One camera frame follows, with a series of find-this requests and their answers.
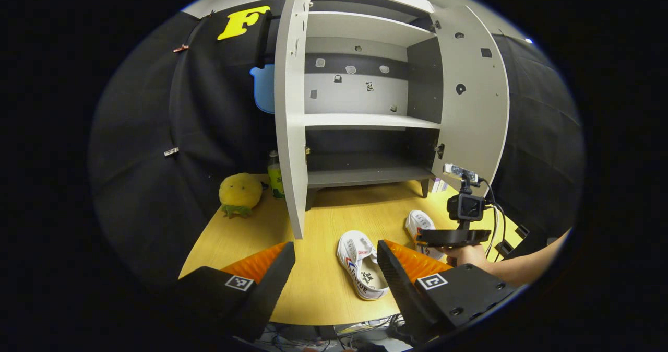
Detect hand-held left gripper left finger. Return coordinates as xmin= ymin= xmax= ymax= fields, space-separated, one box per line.
xmin=175 ymin=241 xmax=296 ymax=342

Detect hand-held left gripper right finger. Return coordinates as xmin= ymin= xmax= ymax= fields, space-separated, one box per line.
xmin=377 ymin=240 xmax=517 ymax=345

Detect white canvas shoe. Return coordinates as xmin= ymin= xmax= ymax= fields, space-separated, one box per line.
xmin=337 ymin=230 xmax=390 ymax=301
xmin=406 ymin=209 xmax=445 ymax=260

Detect white cabinet door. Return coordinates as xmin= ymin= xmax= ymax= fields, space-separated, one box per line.
xmin=431 ymin=5 xmax=510 ymax=196
xmin=273 ymin=0 xmax=313 ymax=239

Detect white shoe cabinet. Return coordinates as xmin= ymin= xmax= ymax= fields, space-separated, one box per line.
xmin=303 ymin=0 xmax=444 ymax=212

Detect yellow plush toy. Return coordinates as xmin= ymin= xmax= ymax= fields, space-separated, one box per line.
xmin=219 ymin=173 xmax=264 ymax=219

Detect green drink bottle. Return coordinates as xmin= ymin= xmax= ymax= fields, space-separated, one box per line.
xmin=267 ymin=150 xmax=285 ymax=199

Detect black backdrop cloth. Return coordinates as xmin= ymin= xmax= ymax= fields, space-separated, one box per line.
xmin=89 ymin=0 xmax=585 ymax=290

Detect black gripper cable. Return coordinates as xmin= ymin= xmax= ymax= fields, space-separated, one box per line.
xmin=479 ymin=179 xmax=508 ymax=256

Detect bundle of cables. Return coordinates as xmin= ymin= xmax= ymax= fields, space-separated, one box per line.
xmin=261 ymin=314 xmax=405 ymax=351

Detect small black bracket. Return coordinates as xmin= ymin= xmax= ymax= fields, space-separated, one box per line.
xmin=495 ymin=225 xmax=529 ymax=257

